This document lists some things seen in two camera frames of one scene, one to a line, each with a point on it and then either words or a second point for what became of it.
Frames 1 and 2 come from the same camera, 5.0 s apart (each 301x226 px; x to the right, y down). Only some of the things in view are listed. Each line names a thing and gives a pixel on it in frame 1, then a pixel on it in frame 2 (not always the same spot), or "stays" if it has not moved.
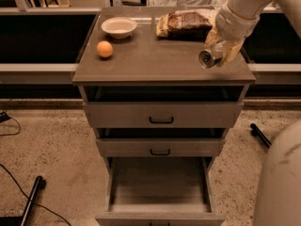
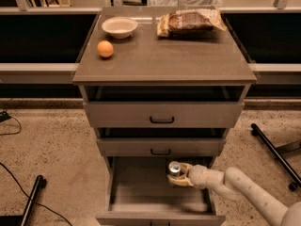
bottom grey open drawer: x=159 y=191 stays
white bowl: x=119 y=27 stays
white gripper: x=231 y=26 → x=198 y=175
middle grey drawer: x=161 y=147 stays
